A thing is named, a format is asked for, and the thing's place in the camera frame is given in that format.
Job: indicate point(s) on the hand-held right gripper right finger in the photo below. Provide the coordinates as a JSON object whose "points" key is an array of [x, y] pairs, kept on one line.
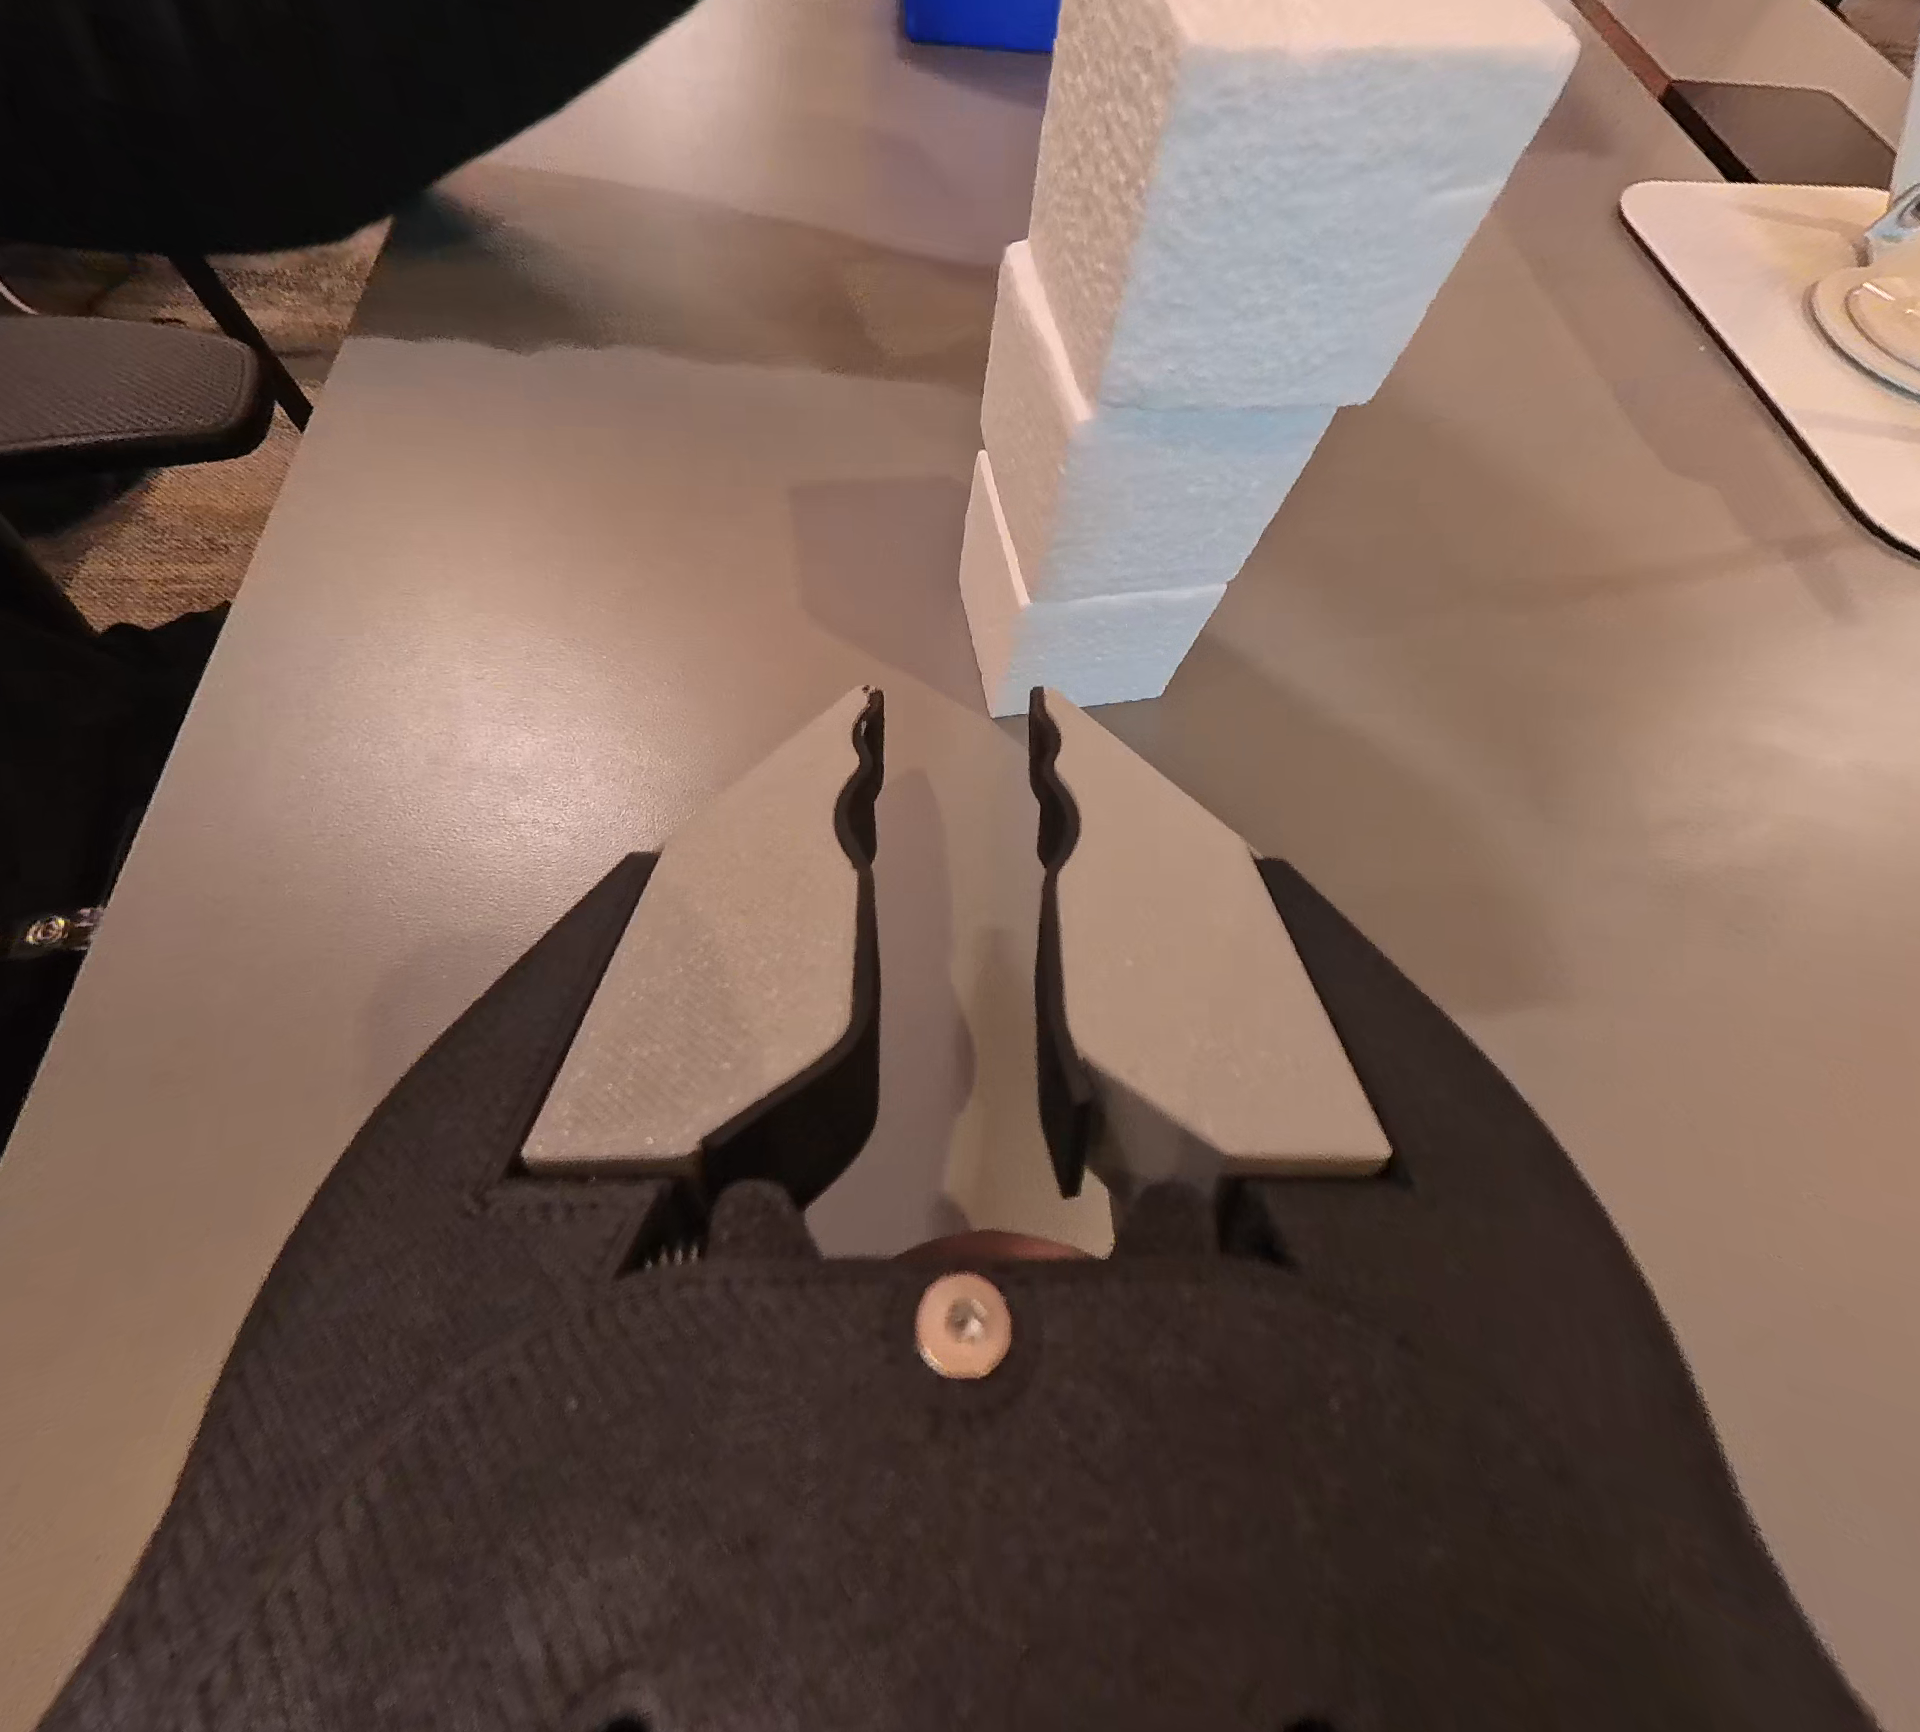
{"points": [[1200, 1013]]}

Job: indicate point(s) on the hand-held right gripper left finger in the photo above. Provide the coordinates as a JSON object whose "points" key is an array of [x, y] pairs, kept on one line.
{"points": [[719, 1013]]}

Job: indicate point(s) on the white hard foam cube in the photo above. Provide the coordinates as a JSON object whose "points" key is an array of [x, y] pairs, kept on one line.
{"points": [[1138, 503], [1095, 653], [1274, 186]]}

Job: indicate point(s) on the person's left forearm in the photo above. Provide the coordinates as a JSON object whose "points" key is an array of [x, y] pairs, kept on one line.
{"points": [[299, 6]]}

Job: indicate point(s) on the black chair armrest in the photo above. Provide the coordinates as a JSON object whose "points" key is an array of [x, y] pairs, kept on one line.
{"points": [[118, 390]]}

